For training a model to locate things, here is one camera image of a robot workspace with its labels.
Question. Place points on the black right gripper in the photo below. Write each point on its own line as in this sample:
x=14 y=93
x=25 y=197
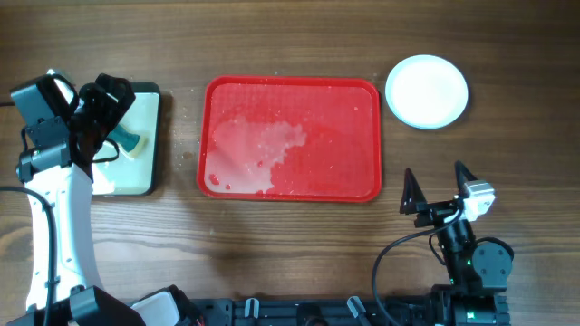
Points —
x=433 y=213

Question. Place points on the dark green water tray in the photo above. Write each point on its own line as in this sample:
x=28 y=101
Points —
x=116 y=175

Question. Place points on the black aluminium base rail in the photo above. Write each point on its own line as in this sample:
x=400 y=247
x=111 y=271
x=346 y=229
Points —
x=344 y=312

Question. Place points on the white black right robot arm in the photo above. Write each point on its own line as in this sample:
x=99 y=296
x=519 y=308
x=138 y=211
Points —
x=478 y=268

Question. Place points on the white plate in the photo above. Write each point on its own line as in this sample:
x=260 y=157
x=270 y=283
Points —
x=424 y=73

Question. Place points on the light blue plate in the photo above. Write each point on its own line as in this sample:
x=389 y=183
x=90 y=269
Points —
x=428 y=110

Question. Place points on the green yellow sponge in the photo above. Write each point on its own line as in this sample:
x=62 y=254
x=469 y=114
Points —
x=130 y=143

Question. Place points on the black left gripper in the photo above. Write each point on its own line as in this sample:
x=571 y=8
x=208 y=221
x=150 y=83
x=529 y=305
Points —
x=113 y=110

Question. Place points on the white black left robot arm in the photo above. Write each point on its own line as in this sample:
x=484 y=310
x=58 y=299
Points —
x=66 y=287

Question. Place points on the red plastic tray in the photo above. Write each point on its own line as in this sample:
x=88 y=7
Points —
x=291 y=139

